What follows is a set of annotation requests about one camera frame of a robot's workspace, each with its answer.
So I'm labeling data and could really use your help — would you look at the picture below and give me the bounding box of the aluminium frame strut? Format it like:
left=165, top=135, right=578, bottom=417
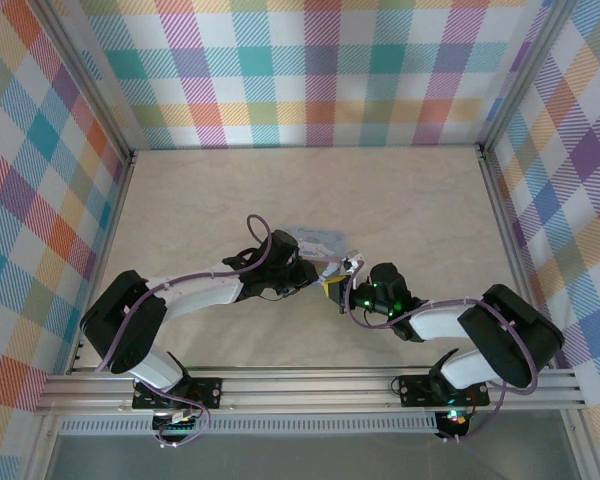
left=24, top=414, right=64, bottom=480
left=559, top=409, right=599, bottom=480

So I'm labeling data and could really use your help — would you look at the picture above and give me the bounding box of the pastel cartoon tin box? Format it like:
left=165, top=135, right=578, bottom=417
left=279, top=223, right=350, bottom=282

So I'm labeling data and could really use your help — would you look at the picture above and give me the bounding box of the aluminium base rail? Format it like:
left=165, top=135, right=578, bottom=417
left=34, top=367, right=589, bottom=416

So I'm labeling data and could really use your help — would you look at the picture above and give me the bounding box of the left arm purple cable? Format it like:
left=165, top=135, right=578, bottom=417
left=95, top=214, right=274, bottom=448

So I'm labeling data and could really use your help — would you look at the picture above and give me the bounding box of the aluminium side rail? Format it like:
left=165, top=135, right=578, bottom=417
left=67, top=149, right=139, bottom=376
left=477, top=144, right=556, bottom=371

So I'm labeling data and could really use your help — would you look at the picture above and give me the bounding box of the slotted grey cable duct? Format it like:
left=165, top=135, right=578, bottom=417
left=59, top=412, right=441, bottom=436

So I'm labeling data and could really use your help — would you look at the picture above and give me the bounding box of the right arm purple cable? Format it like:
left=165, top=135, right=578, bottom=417
left=346, top=269, right=540, bottom=444

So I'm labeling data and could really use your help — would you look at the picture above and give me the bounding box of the aluminium corner post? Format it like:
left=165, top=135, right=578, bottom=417
left=477, top=0, right=581, bottom=151
left=29, top=0, right=139, bottom=166

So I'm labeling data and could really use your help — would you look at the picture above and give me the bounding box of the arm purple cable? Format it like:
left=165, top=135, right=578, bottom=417
left=346, top=269, right=540, bottom=444
left=95, top=214, right=274, bottom=448

